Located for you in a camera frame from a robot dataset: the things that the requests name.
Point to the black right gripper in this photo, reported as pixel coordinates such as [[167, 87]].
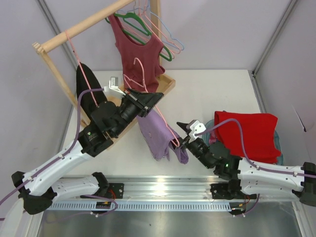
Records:
[[185, 140]]

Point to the purple trousers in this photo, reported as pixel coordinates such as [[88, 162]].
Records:
[[159, 138]]

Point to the wooden clothes rack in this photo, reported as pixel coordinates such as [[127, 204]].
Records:
[[166, 83]]

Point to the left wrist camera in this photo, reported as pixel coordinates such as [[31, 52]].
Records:
[[112, 89]]

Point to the green hanger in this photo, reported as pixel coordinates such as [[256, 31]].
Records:
[[145, 30]]

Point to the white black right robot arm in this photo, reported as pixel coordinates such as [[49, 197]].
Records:
[[245, 176]]

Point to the pink wire hanger with trousers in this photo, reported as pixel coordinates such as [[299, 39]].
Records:
[[127, 79]]

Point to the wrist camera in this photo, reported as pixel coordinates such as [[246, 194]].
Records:
[[194, 128], [112, 89]]

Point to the colourful clothes in basin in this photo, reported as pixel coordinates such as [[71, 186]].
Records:
[[212, 137]]

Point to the red folded cloth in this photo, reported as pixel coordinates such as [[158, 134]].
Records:
[[258, 135]]

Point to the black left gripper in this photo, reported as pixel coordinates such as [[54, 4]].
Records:
[[138, 102]]

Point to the maroon tank top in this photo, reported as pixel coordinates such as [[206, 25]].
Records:
[[148, 54]]

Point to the teal plastic basin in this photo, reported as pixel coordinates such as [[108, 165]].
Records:
[[279, 161]]

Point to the aluminium rail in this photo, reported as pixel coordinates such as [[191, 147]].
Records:
[[166, 188]]

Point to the white slotted cable duct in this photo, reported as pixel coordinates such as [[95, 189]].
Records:
[[141, 206]]

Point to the empty pink wire hanger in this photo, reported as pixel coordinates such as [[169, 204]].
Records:
[[149, 11]]

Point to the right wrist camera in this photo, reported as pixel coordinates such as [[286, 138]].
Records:
[[194, 128]]

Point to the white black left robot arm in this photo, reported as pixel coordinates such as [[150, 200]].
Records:
[[41, 187]]

